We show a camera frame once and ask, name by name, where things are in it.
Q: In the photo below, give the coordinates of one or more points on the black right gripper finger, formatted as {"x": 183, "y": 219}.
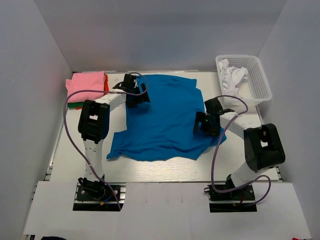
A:
{"x": 200, "y": 117}
{"x": 196, "y": 127}

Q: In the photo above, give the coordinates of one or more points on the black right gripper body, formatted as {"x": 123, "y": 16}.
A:
{"x": 202, "y": 122}

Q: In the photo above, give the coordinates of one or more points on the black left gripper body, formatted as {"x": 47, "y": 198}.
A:
{"x": 139, "y": 95}

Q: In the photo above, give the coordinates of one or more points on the blue t-shirt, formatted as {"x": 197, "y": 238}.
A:
{"x": 163, "y": 128}

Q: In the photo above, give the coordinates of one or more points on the white t-shirt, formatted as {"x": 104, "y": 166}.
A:
{"x": 231, "y": 77}

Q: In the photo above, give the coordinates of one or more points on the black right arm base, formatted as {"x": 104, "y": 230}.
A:
{"x": 237, "y": 201}

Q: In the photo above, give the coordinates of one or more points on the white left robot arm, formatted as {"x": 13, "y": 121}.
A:
{"x": 94, "y": 121}

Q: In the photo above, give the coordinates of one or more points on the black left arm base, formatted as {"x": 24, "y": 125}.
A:
{"x": 95, "y": 196}

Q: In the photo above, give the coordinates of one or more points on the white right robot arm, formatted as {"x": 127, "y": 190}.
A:
{"x": 263, "y": 149}

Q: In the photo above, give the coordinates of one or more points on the orange folded t-shirt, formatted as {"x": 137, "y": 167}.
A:
{"x": 106, "y": 85}

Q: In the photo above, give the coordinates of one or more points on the pink folded t-shirt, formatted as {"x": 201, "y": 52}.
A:
{"x": 85, "y": 81}

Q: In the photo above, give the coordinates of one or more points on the green folded t-shirt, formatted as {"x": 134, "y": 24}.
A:
{"x": 75, "y": 105}

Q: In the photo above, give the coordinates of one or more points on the white plastic laundry basket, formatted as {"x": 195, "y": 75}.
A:
{"x": 255, "y": 89}

